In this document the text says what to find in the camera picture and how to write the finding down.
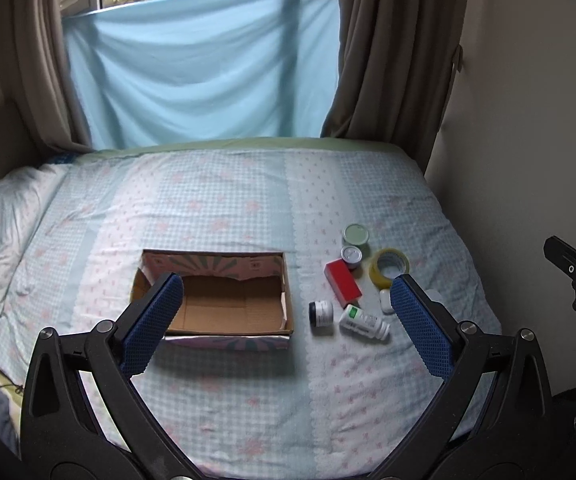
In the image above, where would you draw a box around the left brown curtain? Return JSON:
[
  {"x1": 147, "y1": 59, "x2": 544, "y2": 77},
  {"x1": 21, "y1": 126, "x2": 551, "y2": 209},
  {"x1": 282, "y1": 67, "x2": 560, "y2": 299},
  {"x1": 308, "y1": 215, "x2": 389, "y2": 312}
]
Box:
[{"x1": 0, "y1": 0, "x2": 91, "y2": 154}]

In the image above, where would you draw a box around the pale green lid jar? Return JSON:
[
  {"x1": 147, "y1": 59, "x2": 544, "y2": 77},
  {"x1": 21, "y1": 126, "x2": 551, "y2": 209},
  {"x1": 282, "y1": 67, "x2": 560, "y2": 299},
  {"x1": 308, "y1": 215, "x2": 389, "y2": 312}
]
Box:
[{"x1": 342, "y1": 223, "x2": 369, "y2": 247}]

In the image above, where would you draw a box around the cardboard box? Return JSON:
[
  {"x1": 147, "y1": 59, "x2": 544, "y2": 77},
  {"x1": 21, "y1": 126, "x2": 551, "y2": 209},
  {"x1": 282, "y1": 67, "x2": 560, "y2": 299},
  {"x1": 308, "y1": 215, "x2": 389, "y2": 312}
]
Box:
[{"x1": 130, "y1": 249, "x2": 294, "y2": 351}]

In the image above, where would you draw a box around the small black white jar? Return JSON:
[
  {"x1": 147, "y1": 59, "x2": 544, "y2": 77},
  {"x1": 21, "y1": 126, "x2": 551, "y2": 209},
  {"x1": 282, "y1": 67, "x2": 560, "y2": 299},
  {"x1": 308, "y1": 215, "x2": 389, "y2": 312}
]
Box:
[{"x1": 307, "y1": 300, "x2": 335, "y2": 332}]

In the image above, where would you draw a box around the right brown curtain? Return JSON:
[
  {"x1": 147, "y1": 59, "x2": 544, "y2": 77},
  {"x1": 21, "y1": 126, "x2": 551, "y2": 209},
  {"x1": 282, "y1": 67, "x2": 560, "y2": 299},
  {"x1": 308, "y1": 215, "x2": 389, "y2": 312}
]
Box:
[{"x1": 321, "y1": 0, "x2": 467, "y2": 169}]

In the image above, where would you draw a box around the white earbuds case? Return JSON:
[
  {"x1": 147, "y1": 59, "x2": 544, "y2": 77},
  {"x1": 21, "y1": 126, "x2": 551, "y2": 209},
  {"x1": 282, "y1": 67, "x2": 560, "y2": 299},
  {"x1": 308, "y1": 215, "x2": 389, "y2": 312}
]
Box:
[{"x1": 379, "y1": 289, "x2": 394, "y2": 315}]

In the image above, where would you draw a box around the brown curtain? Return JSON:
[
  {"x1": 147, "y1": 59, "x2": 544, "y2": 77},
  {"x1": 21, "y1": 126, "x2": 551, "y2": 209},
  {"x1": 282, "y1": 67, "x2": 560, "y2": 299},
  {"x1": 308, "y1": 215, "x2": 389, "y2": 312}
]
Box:
[
  {"x1": 321, "y1": 0, "x2": 467, "y2": 169},
  {"x1": 0, "y1": 0, "x2": 91, "y2": 154}
]

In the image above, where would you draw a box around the light blue hanging sheet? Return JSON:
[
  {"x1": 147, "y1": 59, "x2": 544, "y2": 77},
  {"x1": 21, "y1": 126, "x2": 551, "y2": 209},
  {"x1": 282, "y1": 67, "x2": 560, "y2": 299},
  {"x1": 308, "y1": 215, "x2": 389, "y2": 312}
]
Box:
[{"x1": 63, "y1": 0, "x2": 339, "y2": 150}]

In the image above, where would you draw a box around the white pill bottle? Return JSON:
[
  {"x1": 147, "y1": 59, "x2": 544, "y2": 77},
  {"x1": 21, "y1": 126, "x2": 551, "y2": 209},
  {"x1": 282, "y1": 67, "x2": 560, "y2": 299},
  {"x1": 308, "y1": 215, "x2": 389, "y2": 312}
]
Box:
[{"x1": 339, "y1": 304, "x2": 390, "y2": 341}]

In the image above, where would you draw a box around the silver lid red jar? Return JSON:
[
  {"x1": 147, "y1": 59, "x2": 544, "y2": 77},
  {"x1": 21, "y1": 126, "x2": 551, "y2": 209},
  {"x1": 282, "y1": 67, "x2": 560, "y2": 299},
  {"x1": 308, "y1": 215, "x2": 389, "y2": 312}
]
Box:
[{"x1": 340, "y1": 245, "x2": 363, "y2": 270}]

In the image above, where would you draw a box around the yellow tape roll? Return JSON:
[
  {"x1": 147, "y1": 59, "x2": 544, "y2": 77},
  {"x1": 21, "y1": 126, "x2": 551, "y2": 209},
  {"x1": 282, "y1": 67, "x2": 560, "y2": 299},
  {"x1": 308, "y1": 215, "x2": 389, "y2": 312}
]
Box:
[{"x1": 368, "y1": 248, "x2": 410, "y2": 289}]

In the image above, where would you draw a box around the red rectangular box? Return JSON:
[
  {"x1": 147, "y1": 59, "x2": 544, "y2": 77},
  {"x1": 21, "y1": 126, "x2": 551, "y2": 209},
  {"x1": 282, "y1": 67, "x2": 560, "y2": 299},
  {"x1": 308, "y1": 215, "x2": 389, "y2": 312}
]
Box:
[{"x1": 324, "y1": 259, "x2": 361, "y2": 308}]

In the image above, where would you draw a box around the checkered floral bedspread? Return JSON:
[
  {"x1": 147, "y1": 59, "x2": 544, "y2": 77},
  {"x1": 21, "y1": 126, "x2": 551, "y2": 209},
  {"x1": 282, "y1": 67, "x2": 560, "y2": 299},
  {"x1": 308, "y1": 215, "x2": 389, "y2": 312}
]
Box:
[{"x1": 0, "y1": 148, "x2": 501, "y2": 479}]

